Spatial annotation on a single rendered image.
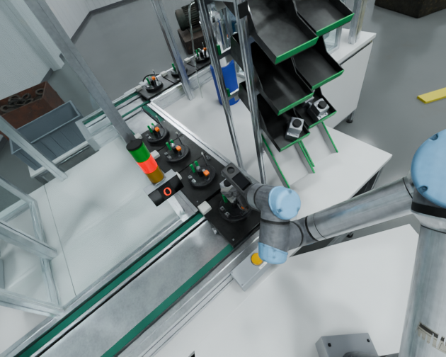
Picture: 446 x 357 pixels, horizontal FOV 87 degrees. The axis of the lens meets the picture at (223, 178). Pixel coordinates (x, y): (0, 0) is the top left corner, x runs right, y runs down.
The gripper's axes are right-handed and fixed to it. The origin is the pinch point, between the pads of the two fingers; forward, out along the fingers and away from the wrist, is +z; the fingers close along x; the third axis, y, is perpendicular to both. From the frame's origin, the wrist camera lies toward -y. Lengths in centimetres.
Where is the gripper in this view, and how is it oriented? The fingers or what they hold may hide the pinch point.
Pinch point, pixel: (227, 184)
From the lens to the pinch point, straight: 87.7
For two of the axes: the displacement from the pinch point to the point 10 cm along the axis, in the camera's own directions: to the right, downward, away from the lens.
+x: 7.6, -5.9, 2.6
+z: -3.7, -0.6, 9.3
